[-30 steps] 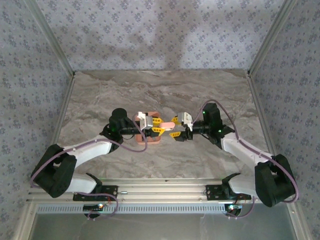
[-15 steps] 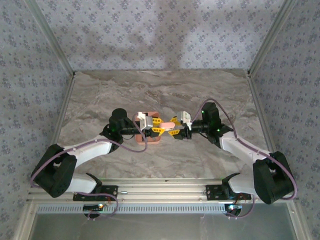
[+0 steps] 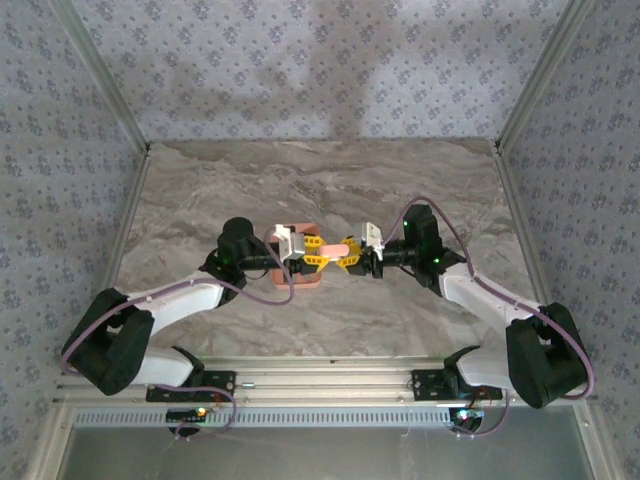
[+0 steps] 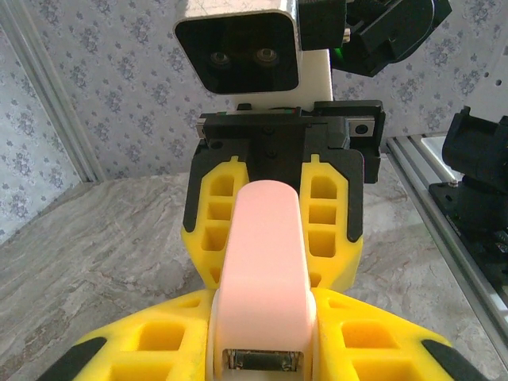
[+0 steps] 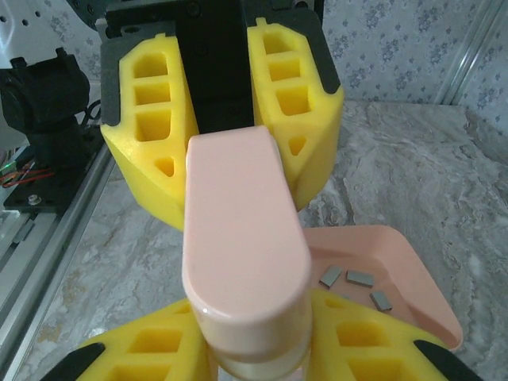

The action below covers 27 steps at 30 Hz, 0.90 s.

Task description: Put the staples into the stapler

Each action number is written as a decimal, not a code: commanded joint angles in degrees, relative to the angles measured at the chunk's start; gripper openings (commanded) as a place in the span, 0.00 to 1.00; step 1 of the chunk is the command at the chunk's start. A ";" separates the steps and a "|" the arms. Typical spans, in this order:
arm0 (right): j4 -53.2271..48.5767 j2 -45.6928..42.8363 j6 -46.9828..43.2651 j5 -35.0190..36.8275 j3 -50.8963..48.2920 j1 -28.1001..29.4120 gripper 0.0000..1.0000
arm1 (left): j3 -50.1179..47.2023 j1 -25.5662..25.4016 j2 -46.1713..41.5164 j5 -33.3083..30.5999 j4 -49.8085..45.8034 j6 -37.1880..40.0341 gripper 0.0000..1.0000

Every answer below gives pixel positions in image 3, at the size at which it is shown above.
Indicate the pink plastic tray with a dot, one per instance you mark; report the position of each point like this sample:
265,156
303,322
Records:
305,285

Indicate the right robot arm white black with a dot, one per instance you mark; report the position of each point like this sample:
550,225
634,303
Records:
480,300

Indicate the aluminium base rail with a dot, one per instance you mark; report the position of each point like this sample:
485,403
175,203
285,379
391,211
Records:
325,380

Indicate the small circuit board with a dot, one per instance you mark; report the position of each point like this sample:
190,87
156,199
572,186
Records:
467,417
187,415

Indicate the aluminium frame post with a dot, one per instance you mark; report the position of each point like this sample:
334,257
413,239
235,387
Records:
541,75
103,75

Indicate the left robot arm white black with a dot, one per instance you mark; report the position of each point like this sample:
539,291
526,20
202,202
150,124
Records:
170,300

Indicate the aluminium table side rail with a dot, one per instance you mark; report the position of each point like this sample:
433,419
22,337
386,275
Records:
130,210
517,210

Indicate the grey metal sheet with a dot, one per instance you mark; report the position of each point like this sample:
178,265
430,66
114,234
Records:
325,455

